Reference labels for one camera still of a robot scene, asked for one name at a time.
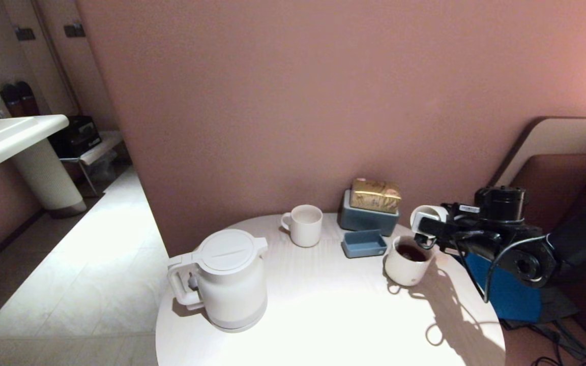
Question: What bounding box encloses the white mug with handle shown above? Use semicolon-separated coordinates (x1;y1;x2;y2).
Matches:
280;204;323;248

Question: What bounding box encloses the dark brown bottle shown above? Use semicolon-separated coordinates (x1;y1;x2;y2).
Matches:
15;81;39;116
0;84;21;117

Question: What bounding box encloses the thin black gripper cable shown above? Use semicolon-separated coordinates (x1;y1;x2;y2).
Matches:
453;230;549;304

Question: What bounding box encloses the blue cloth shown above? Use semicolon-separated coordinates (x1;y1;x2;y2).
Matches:
456;249;543;323

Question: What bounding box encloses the gold foil packet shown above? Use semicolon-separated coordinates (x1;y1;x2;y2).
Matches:
350;177;402;214

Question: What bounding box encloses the white ribbed cylinder bin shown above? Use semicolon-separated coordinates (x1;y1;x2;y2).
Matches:
9;139;88;219

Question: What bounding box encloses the grey floor mat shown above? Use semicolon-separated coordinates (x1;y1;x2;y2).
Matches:
499;285;586;356

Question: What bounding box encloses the white metal-legged shelf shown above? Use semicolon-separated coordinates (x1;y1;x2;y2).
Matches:
59;131;123;198

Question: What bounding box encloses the black box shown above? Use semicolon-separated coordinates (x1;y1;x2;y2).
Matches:
49;115;102;158

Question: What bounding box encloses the blue rectangular box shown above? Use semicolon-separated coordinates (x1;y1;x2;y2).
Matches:
339;190;399;237

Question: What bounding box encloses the black floor cable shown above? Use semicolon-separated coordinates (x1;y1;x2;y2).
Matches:
527;325;586;366

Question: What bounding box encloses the small white ribbed cup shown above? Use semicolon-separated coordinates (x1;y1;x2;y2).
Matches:
410;205;449;235

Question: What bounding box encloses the white round kettle base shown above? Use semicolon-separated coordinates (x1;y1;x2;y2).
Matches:
207;305;268;333

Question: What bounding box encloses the large white ribbed cup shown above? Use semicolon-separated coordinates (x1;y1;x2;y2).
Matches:
384;235;435;287

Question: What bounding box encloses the small blue tray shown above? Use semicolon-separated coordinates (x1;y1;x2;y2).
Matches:
341;229;387;258

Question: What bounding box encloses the brown booth bench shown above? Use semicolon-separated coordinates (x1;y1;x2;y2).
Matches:
446;117;586;361

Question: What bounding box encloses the white electric kettle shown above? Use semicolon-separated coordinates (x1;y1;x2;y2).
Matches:
167;229;269;332

